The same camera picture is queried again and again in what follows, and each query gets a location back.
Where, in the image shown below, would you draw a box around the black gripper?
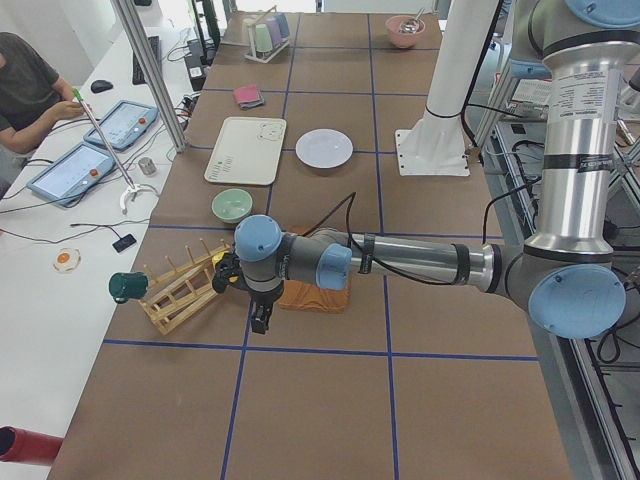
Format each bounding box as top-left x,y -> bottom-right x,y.
249,290 -> 278,334

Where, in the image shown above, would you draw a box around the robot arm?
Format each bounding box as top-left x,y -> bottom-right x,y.
233,1 -> 639,339

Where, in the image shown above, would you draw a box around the cream bear tray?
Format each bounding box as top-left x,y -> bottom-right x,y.
203,116 -> 287,186

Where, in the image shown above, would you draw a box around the wooden cutting board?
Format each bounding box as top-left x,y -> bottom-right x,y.
277,257 -> 351,314

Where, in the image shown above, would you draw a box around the yellow mug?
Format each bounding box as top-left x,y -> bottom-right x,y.
211,252 -> 225,267

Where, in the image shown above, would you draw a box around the wooden dish rack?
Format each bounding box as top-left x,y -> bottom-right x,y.
138,239 -> 231,335

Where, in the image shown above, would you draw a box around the green bowl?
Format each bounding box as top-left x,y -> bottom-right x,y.
211,188 -> 253,224

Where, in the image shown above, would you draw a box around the dark green mug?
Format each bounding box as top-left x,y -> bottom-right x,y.
108,272 -> 149,304

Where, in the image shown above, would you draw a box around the small black device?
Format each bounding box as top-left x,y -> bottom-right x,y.
112,234 -> 137,253

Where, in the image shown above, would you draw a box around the reacher grabber stick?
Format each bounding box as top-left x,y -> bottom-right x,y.
71,87 -> 160,214

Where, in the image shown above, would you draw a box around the white plate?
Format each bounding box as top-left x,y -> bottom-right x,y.
295,129 -> 353,169

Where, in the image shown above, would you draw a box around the metal cylinder weight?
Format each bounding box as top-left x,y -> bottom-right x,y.
138,157 -> 157,176

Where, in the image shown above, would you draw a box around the fried egg toy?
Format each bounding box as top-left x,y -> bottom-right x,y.
53,248 -> 81,273

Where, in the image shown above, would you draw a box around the pink and grey cloths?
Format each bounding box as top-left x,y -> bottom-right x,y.
232,85 -> 265,110

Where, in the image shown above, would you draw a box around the near blue teach pendant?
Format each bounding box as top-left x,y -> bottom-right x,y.
27,142 -> 115,206

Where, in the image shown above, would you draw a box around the blue teach pendant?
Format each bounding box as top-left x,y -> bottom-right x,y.
27,142 -> 115,206
99,100 -> 159,152

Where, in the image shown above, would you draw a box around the far blue teach pendant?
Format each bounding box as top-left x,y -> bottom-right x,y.
99,100 -> 159,152

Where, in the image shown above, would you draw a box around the red cylinder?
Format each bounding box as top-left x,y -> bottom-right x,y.
1,426 -> 63,466

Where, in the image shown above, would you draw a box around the black keyboard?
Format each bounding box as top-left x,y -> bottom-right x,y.
131,35 -> 162,85

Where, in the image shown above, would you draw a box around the green cup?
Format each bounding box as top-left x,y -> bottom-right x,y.
255,23 -> 273,56

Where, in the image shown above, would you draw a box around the black computer mouse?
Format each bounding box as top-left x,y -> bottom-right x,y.
90,79 -> 113,93

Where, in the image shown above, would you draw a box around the purple cup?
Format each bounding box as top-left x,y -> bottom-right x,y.
264,16 -> 282,47

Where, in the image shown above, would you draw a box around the white cup rack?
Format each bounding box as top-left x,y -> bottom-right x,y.
243,6 -> 291,64

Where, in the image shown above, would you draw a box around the blue cup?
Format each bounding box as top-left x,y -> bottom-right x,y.
274,12 -> 290,39

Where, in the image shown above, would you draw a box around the pink bowl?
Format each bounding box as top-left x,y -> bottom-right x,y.
385,15 -> 426,49

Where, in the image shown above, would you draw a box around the seated person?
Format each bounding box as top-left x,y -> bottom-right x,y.
1,32 -> 85,154

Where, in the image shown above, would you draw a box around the metal scoop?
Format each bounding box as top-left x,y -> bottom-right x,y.
398,8 -> 425,34

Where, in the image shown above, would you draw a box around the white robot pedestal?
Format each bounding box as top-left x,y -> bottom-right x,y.
395,0 -> 501,177

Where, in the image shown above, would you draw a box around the aluminium frame post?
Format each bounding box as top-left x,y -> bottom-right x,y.
111,0 -> 187,153

